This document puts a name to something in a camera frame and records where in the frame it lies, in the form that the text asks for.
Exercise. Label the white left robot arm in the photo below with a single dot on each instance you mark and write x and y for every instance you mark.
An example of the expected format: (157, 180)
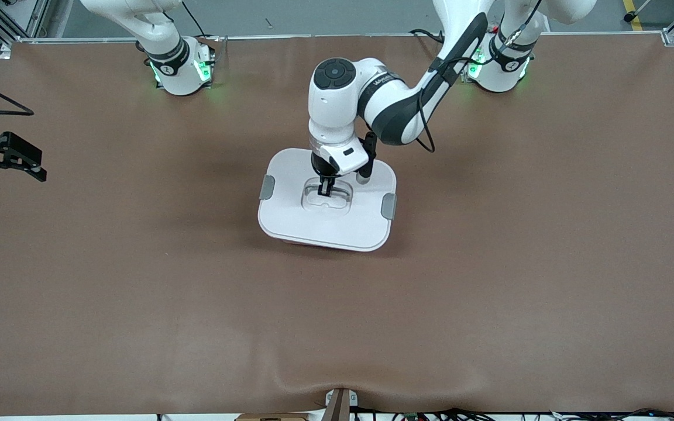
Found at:
(395, 105)

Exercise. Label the black stand foot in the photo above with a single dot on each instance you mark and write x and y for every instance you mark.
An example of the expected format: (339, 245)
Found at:
(628, 17)

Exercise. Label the silver table edge rail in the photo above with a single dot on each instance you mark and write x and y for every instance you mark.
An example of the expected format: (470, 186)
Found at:
(267, 37)

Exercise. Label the white box lid grey latches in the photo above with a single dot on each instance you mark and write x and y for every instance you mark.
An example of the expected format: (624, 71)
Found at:
(290, 216)

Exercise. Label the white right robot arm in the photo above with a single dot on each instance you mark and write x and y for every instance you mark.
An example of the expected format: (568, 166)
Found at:
(176, 79)

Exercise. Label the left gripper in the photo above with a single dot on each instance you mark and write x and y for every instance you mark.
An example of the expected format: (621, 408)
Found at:
(319, 163)

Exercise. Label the brown table mat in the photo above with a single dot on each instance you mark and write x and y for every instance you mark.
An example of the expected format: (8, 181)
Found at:
(337, 321)

